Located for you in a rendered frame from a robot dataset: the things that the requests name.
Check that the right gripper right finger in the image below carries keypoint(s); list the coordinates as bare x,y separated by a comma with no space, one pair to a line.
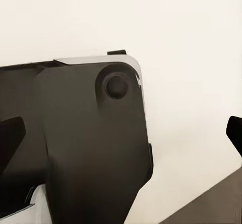
234,132

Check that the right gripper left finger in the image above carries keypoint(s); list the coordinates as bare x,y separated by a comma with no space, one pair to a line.
12,132

